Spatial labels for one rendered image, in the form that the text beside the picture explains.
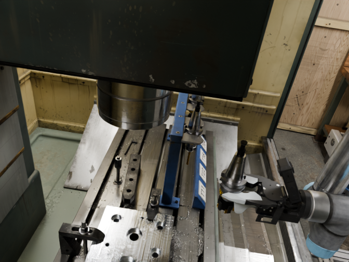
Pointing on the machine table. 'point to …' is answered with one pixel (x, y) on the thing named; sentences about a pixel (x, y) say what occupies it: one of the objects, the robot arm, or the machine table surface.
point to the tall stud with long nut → (118, 168)
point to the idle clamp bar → (131, 174)
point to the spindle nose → (132, 105)
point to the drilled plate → (106, 223)
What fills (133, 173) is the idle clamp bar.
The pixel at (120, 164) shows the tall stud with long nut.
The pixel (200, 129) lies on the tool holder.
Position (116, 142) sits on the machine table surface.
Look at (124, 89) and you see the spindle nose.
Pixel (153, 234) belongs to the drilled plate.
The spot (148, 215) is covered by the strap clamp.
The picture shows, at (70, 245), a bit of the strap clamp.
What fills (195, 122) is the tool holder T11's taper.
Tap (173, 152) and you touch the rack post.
